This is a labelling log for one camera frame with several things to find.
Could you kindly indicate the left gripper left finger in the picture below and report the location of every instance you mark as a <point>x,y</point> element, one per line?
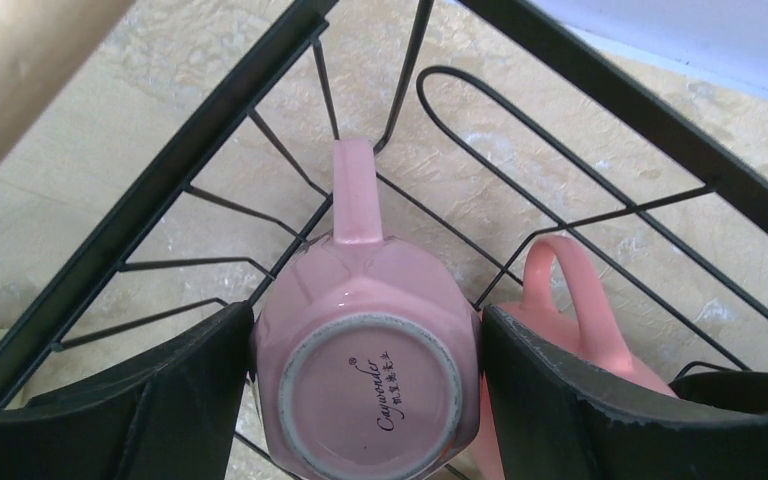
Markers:
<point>167,413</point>

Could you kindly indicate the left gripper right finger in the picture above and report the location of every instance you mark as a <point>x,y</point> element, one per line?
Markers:
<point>560,417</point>

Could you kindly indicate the light pink mug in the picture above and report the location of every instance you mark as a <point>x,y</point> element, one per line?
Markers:
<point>366,351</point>

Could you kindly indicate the red rimmed plate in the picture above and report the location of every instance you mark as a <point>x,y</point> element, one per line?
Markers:
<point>741,391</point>

